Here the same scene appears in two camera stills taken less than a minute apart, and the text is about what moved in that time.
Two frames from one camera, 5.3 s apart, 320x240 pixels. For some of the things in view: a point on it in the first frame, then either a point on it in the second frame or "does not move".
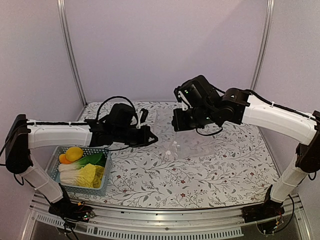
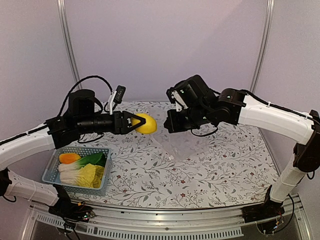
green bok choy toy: [97, 159] does not move
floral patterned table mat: [227, 166] does not move
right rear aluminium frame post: [268, 26] does not move
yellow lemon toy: [74, 153] → [150, 127]
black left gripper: [144, 141] → [120, 125]
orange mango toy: [62, 159] does not move
